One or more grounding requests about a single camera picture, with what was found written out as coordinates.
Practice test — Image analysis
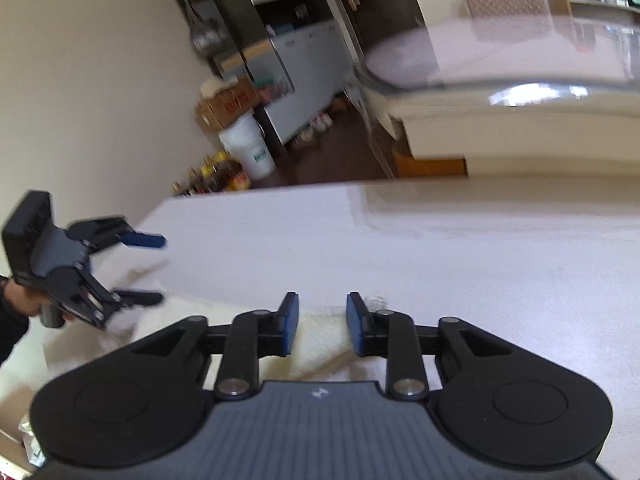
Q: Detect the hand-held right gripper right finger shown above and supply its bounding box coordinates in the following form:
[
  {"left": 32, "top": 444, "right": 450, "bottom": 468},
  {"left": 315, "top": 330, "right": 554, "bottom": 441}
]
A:
[{"left": 346, "top": 291, "right": 511, "bottom": 403}]

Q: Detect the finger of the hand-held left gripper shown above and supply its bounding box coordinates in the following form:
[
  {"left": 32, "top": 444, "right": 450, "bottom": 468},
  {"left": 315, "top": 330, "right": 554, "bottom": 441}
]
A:
[
  {"left": 62, "top": 267, "right": 165, "bottom": 332},
  {"left": 67, "top": 215, "right": 167, "bottom": 254}
]

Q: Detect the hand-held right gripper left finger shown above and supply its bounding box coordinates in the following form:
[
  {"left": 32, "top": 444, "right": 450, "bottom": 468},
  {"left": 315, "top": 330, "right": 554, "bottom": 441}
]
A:
[{"left": 131, "top": 291, "right": 301, "bottom": 402}]

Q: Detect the white fluffy towel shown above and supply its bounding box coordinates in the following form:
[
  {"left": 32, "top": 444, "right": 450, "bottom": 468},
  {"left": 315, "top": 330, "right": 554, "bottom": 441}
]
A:
[{"left": 105, "top": 292, "right": 387, "bottom": 392}]

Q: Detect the person's left forearm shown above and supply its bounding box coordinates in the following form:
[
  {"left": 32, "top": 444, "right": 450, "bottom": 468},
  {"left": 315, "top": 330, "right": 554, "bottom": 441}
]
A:
[{"left": 0, "top": 275, "right": 32, "bottom": 363}]

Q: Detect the person's left hand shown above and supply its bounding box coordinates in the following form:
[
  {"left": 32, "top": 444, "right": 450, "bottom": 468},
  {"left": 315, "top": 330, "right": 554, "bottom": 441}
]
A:
[{"left": 18, "top": 287, "right": 46, "bottom": 317}]

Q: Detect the row of oil bottles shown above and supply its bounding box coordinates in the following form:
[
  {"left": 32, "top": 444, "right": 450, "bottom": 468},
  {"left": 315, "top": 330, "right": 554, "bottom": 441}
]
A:
[{"left": 171, "top": 152, "right": 252, "bottom": 197}]

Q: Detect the white plastic bucket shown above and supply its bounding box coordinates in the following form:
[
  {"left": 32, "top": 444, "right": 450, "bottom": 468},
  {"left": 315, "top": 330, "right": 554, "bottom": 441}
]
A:
[{"left": 218, "top": 114, "right": 277, "bottom": 181}]

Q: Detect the stack of cardboard boxes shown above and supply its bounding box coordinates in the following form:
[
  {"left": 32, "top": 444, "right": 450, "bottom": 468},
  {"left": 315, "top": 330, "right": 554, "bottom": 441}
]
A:
[{"left": 194, "top": 76, "right": 262, "bottom": 135}]

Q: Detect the pile of shoes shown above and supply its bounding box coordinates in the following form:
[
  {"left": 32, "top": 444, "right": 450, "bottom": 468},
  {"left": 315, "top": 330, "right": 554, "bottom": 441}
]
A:
[{"left": 292, "top": 111, "right": 335, "bottom": 148}]

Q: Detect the grey cabinet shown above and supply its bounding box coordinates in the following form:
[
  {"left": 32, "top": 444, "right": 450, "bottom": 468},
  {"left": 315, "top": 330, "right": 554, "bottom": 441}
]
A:
[{"left": 220, "top": 19, "right": 357, "bottom": 147}]

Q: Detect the black tall appliance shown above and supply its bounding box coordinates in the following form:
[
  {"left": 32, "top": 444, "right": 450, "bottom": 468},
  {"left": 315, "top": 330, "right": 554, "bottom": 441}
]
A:
[{"left": 172, "top": 0, "right": 268, "bottom": 63}]

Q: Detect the round glass table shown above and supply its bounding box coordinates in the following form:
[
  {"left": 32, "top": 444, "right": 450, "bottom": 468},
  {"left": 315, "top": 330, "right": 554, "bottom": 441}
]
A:
[{"left": 359, "top": 12, "right": 640, "bottom": 97}]

